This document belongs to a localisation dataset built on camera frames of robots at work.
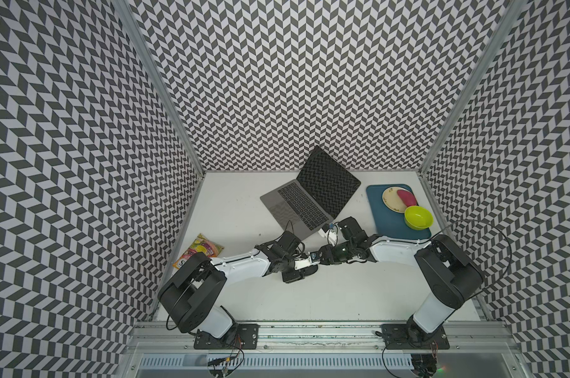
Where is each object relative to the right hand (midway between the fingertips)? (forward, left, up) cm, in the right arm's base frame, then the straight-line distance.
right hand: (317, 264), depth 85 cm
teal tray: (+19, -32, -4) cm, 38 cm away
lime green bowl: (+19, -43, 0) cm, 47 cm away
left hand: (0, +7, -3) cm, 8 cm away
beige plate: (+32, -36, -3) cm, 49 cm away
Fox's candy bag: (+8, +45, 0) cm, 45 cm away
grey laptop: (+33, -1, -3) cm, 33 cm away
